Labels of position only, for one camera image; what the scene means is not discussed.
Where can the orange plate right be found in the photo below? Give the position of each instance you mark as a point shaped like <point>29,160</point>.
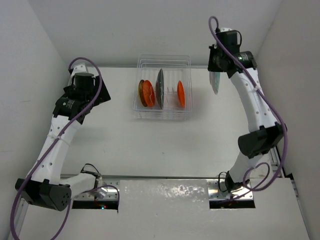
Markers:
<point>181,94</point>

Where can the orange plate left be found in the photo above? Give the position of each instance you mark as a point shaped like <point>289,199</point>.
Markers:
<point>148,93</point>

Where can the dark teal plate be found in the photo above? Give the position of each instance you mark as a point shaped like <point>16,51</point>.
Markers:
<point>159,88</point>

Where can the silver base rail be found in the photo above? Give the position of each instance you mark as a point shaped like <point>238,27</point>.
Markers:
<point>214,189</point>

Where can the white wire dish rack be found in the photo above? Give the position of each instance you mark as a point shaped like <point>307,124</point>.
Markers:
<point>176,68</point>

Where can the red teal floral plate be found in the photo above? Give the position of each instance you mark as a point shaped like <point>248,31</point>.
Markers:
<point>214,79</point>

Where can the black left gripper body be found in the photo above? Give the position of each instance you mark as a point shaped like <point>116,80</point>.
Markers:
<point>91,95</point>

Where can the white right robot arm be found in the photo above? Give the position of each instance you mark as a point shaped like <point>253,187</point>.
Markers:
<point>265,131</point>

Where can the orange plate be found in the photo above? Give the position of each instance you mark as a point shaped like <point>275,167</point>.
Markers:
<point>181,94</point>
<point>148,93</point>

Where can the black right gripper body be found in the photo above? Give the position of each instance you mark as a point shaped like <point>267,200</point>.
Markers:
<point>213,63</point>

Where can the yellow brown plate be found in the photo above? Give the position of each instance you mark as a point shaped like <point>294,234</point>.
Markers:
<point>141,93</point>

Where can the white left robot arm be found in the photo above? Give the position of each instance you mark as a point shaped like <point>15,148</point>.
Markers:
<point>45,188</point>

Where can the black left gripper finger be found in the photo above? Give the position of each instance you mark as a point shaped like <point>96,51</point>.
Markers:
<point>102,98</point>
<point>103,88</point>

